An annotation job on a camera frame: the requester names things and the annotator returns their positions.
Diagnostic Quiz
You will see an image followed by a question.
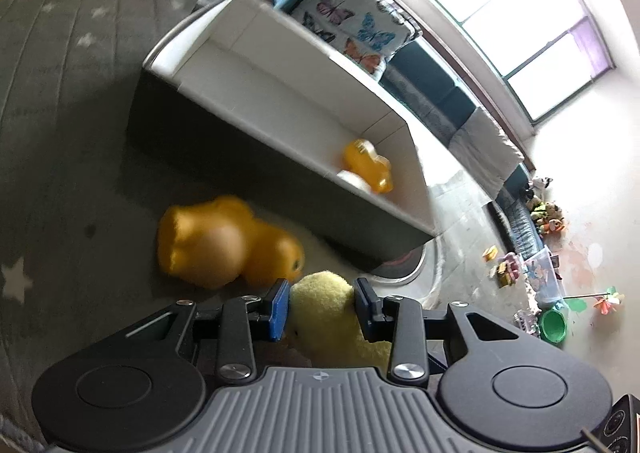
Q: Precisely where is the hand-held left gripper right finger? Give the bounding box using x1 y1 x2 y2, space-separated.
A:
353 277 535 389

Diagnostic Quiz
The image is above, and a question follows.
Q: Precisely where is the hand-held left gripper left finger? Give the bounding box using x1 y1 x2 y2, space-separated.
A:
123 278 292 386

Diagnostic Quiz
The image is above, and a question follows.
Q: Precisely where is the yellow plush toy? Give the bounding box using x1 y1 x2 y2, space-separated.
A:
283 271 393 370

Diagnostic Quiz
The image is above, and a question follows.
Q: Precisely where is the large yellow rubber duck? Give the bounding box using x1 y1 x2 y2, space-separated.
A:
157 195 307 290

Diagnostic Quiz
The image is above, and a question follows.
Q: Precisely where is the small yellow rubber duck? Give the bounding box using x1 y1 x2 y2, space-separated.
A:
341 138 394 194

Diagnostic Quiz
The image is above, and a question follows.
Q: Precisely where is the grey fabric storage box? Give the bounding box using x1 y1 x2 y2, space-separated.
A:
127 0 441 275

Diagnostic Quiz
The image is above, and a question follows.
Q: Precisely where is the round white robot vacuum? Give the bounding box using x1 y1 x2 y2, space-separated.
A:
374 237 444 285

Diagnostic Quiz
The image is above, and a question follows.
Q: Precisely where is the pink and yellow toy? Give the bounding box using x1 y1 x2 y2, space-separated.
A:
492 253 523 289

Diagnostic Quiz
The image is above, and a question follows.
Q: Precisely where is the clear plastic toy bin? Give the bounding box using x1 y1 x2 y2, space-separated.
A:
522 249 565 310

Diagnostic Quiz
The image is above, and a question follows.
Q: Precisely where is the green plastic bucket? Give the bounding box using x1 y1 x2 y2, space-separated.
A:
539 308 569 345

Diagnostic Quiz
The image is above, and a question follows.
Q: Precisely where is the grey and teal sofa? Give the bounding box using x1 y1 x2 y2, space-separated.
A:
377 40 548 266

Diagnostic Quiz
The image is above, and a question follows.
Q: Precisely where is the pile of plush toys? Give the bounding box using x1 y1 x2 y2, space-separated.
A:
522 176 567 236

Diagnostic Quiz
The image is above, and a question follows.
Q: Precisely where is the colourful pinwheel toy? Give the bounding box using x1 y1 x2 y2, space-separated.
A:
566 286 626 316

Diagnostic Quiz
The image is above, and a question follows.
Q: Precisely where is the grey star-patterned rug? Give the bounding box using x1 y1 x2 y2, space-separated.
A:
0 0 321 449

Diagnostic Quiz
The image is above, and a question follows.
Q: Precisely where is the butterfly print pillow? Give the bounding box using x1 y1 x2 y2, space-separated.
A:
290 0 417 80

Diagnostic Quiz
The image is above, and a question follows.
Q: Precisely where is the window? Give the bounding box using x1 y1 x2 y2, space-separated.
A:
410 0 617 124

